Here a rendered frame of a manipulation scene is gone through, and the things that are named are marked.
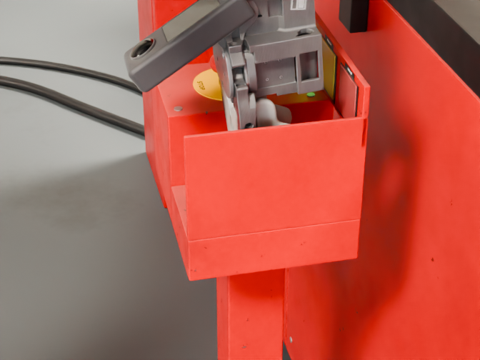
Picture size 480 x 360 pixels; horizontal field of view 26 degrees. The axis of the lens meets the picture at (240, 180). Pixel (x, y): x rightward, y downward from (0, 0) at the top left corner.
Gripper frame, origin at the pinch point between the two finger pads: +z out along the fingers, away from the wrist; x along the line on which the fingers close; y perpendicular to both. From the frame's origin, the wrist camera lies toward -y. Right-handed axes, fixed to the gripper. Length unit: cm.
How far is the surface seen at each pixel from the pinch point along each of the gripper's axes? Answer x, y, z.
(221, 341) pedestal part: 5.3, -3.1, 24.5
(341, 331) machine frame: 21.2, 14.7, 41.4
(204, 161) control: -4.9, -3.9, -4.7
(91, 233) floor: 100, -16, 73
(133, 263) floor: 88, -9, 74
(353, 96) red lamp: -2.9, 9.9, -7.2
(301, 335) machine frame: 39, 13, 56
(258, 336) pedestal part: 2.1, 0.4, 22.1
